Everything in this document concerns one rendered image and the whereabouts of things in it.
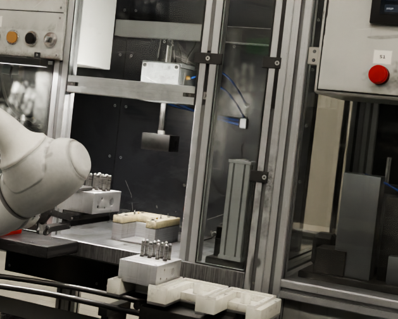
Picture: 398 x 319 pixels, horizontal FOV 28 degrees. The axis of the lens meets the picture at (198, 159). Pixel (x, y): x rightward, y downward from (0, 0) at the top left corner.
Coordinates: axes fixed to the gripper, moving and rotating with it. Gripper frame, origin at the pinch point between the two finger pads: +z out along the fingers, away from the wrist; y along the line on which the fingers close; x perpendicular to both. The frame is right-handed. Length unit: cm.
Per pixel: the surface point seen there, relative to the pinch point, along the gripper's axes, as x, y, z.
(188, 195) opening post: -19.2, 2.5, 18.8
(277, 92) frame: -39, 29, 19
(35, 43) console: 28.8, 36.4, 17.8
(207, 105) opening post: -21.5, 24.8, 19.2
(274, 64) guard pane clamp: -37, 36, 19
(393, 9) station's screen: -63, 49, 16
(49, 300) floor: 181, -109, 267
